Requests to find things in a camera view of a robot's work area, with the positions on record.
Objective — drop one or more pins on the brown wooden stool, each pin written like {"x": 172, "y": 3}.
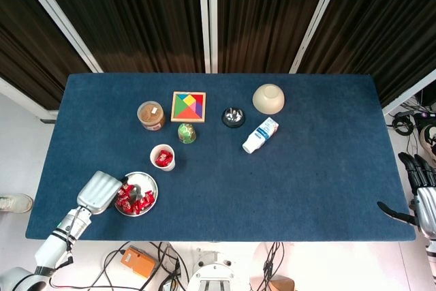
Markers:
{"x": 282, "y": 285}

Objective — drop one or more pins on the dark brown curtain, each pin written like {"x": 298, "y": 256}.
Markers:
{"x": 27, "y": 49}
{"x": 136, "y": 15}
{"x": 374, "y": 25}
{"x": 265, "y": 15}

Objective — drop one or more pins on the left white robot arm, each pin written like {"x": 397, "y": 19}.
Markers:
{"x": 51, "y": 250}

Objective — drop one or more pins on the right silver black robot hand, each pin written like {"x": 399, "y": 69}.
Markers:
{"x": 427, "y": 206}

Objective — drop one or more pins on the cream upturned bowl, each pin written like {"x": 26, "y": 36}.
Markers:
{"x": 269, "y": 98}

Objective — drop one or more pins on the white partition frame post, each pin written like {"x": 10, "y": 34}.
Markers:
{"x": 205, "y": 18}
{"x": 59, "y": 18}
{"x": 316, "y": 18}
{"x": 213, "y": 18}
{"x": 408, "y": 94}
{"x": 27, "y": 102}

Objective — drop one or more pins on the orange control box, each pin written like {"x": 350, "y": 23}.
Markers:
{"x": 138, "y": 262}

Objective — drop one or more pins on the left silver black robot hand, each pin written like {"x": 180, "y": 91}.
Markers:
{"x": 98, "y": 192}

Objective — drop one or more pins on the red candy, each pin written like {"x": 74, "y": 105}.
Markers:
{"x": 139, "y": 206}
{"x": 167, "y": 156}
{"x": 126, "y": 190}
{"x": 147, "y": 199}
{"x": 128, "y": 207}
{"x": 121, "y": 202}
{"x": 159, "y": 159}

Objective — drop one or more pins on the black partition foot bracket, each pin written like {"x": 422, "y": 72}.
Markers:
{"x": 48, "y": 121}

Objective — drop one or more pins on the wooden tangram puzzle tray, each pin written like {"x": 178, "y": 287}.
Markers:
{"x": 188, "y": 107}

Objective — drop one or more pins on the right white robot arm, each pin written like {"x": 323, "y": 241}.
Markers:
{"x": 432, "y": 253}

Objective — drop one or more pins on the green painted nesting doll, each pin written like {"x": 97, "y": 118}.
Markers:
{"x": 186, "y": 133}

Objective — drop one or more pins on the white sneaker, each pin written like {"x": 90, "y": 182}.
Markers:
{"x": 15, "y": 202}

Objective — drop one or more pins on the round stainless steel plate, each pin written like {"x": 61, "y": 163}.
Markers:
{"x": 143, "y": 180}

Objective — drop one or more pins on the blue felt table cloth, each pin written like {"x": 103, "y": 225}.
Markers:
{"x": 272, "y": 185}

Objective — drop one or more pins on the silver call bell black base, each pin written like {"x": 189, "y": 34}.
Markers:
{"x": 233, "y": 117}

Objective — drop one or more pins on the clear plastic jar orange contents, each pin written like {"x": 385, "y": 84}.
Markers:
{"x": 150, "y": 114}

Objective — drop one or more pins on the white blue bottle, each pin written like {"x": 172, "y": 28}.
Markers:
{"x": 260, "y": 134}

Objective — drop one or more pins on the white paper cup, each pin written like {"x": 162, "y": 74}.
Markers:
{"x": 171, "y": 167}

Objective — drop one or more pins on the white robot torso base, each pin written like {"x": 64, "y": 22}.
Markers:
{"x": 213, "y": 274}

